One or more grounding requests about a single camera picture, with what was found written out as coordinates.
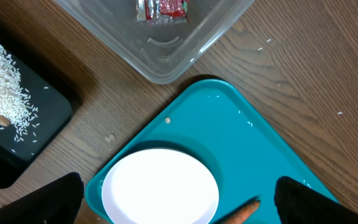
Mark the large pink plate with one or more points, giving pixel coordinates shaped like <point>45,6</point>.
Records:
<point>160,186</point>

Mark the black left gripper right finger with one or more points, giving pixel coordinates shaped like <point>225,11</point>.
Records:
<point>298,204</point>

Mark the orange carrot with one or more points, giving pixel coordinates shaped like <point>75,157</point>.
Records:
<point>243,214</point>

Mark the clear plastic bin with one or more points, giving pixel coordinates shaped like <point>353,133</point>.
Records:
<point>159,52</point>

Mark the teal plastic tray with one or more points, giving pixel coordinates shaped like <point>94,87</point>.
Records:
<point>214,123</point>

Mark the red snack wrapper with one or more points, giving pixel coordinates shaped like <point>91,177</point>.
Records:
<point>161,11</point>

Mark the rice and peanut scraps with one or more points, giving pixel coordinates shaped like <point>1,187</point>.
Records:
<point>23,98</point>

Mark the black waste tray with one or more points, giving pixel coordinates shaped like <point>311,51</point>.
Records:
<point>59,113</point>

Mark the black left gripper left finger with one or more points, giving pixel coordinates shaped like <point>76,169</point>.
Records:
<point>56,202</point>

